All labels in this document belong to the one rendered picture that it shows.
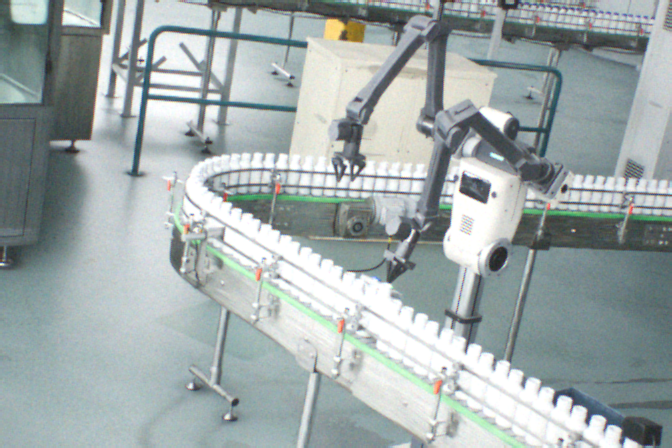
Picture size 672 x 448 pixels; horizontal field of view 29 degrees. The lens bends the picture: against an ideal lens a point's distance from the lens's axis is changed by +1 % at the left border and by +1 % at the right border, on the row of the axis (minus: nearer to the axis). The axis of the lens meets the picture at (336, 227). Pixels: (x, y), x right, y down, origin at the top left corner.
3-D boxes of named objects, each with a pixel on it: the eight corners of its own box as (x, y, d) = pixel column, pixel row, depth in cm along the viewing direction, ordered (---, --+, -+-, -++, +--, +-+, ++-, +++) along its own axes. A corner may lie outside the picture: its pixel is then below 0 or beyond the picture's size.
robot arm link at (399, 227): (438, 225, 430) (426, 209, 436) (415, 215, 422) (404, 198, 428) (415, 251, 434) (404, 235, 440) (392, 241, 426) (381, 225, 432)
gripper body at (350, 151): (332, 157, 443) (335, 136, 441) (354, 156, 450) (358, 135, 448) (343, 163, 439) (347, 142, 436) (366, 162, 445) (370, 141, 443)
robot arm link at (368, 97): (442, 30, 445) (420, 23, 452) (435, 18, 441) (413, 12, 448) (367, 126, 437) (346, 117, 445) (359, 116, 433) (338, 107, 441)
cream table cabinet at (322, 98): (420, 215, 924) (454, 52, 889) (459, 246, 870) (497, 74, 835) (276, 207, 880) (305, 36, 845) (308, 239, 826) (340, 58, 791)
